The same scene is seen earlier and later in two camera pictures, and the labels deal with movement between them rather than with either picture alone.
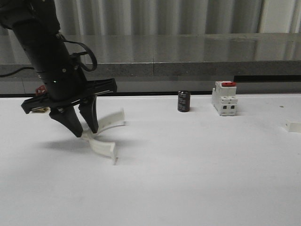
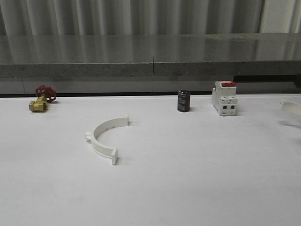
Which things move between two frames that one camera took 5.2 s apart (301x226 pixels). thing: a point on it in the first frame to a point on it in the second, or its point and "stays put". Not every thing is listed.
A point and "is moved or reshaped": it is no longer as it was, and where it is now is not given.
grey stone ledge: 174,55 stays put
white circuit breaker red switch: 224,97 stays put
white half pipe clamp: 293,127 to 290,107
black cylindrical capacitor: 184,100 stays put
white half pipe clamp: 106,149 is moved or reshaped
